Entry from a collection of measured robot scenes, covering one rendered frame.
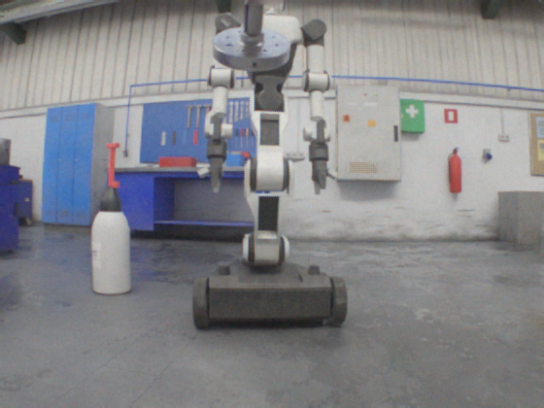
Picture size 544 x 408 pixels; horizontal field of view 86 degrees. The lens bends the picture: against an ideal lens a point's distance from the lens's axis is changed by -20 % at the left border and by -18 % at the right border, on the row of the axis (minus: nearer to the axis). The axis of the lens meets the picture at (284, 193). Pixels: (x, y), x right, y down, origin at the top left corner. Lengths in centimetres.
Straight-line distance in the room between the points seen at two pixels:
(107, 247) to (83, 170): 327
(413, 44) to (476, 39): 102
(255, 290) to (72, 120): 438
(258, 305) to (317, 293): 22
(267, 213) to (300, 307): 42
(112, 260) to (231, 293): 77
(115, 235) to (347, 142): 311
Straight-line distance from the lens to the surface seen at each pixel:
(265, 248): 151
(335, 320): 139
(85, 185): 503
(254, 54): 85
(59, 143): 539
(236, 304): 132
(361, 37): 513
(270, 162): 140
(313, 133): 154
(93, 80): 603
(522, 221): 472
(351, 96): 441
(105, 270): 188
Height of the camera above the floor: 50
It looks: 1 degrees up
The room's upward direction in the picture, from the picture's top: 1 degrees clockwise
